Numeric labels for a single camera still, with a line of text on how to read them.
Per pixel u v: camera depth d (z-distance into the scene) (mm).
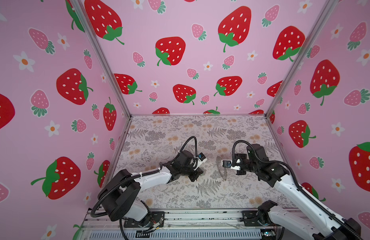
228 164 646
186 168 727
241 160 666
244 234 701
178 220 760
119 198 429
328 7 688
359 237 361
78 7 676
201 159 749
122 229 701
